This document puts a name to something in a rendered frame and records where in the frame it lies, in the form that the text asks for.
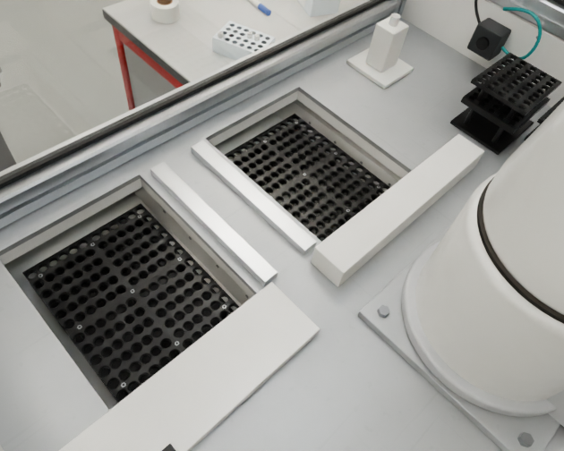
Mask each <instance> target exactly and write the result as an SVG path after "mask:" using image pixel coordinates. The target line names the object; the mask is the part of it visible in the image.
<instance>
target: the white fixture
mask: <svg viewBox="0 0 564 451"><path fill-rule="evenodd" d="M399 19H400V15H399V14H397V13H392V14H391V16H390V17H388V18H387V19H385V20H383V21H380V22H378V23H377V24H376V26H375V30H374V32H373V36H372V42H371V45H370V47H369V48H368V49H366V50H364V51H363V52H361V53H359V54H358V55H355V56H353V57H351V58H350V59H348V60H347V61H346V63H347V64H348V65H350V66H351V67H353V68H354V69H356V70H357V71H358V72H359V73H361V74H362V75H364V76H365V77H367V78H368V79H370V80H371V81H373V82H375V83H376V84H377V85H379V86H380V87H382V88H383V89H385V88H387V87H388V86H390V85H391V84H393V83H394V82H396V81H398V80H400V79H401V78H403V77H405V76H406V75H408V74H409V73H410V72H412V71H413V69H414V68H413V67H412V66H410V65H409V64H407V63H405V62H404V61H402V60H400V59H399V58H398V57H399V54H400V52H401V49H402V46H403V44H404V41H405V38H406V33H407V32H408V29H409V26H408V25H407V24H405V23H403V22H402V21H400V20H399Z"/></svg>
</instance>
